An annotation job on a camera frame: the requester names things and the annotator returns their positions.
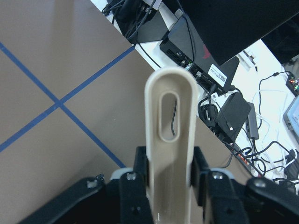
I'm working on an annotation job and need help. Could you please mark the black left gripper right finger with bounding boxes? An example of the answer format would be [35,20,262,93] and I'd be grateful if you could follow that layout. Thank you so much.
[191,147,249,224]

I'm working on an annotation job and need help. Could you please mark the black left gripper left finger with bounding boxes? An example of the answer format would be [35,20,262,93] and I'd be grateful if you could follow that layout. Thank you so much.
[119,146,153,224]

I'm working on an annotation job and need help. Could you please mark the beige plastic dustpan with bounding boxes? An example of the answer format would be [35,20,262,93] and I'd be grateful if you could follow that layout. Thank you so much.
[144,67,199,224]

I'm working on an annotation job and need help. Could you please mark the black power brick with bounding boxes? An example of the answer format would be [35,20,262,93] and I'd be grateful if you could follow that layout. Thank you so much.
[215,92,251,143]

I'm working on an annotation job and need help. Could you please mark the black laptop dock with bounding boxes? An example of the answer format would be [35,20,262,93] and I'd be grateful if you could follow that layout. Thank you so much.
[160,17,239,95]

